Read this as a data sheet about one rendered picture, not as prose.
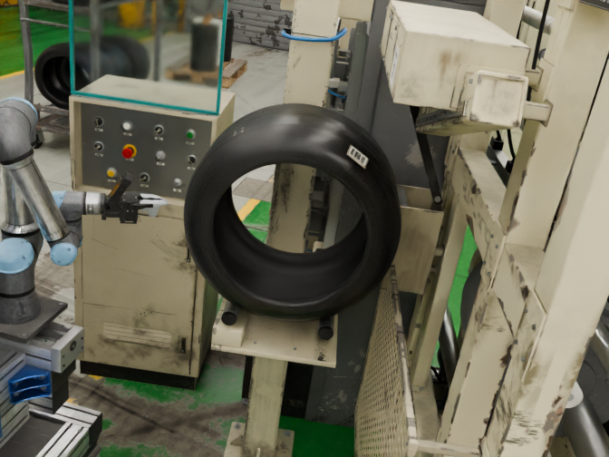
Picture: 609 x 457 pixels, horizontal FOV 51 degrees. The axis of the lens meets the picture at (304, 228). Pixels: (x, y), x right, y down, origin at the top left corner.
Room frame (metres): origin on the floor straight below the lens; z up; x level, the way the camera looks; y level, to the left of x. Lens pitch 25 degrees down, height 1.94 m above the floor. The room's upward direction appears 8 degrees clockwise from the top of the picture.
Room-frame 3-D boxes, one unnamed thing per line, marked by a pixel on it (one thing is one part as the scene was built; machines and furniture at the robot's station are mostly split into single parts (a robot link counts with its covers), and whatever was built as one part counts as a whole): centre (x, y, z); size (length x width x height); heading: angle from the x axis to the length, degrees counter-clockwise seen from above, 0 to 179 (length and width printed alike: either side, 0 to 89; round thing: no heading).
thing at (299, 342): (1.72, 0.04, 0.80); 0.37 x 0.36 x 0.02; 90
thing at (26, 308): (1.69, 0.87, 0.77); 0.15 x 0.15 x 0.10
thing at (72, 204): (1.86, 0.76, 1.04); 0.11 x 0.08 x 0.09; 105
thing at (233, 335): (1.72, 0.18, 0.83); 0.36 x 0.09 x 0.06; 0
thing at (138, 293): (2.47, 0.65, 0.63); 0.56 x 0.41 x 1.27; 90
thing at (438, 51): (1.60, -0.26, 1.71); 0.61 x 0.25 x 0.15; 0
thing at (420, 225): (1.94, -0.35, 1.05); 0.20 x 0.15 x 0.30; 0
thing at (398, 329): (1.49, -0.29, 0.65); 0.90 x 0.02 x 0.70; 0
